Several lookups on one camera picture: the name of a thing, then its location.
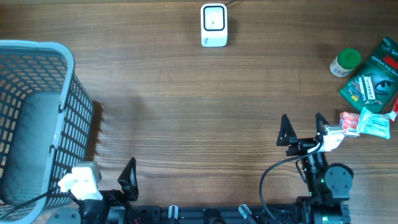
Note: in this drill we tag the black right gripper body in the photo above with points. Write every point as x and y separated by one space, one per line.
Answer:
301 147

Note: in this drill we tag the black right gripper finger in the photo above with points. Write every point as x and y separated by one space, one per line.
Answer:
287 135
321 123

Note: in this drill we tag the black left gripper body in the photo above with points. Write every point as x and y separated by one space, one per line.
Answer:
114 198

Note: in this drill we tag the red patterned small box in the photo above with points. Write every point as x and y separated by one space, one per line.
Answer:
349 122

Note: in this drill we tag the green white small tube box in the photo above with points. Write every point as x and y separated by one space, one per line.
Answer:
367 89

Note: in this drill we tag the mint wet wipes pack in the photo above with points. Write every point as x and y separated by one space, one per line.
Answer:
374 124

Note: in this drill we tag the green lidded jar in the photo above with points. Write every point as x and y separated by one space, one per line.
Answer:
345 62

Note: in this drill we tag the green glove package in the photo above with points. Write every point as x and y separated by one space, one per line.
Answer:
382 63

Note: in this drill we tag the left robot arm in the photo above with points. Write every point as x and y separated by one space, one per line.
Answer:
98 206

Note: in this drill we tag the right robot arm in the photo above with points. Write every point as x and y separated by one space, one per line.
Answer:
328 184

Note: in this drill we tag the white barcode scanner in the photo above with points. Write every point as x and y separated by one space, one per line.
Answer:
214 25

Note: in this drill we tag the grey plastic mesh basket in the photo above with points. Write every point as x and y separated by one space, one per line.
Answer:
46 116

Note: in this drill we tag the black mounting rail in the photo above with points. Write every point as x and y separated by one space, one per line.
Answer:
210 215

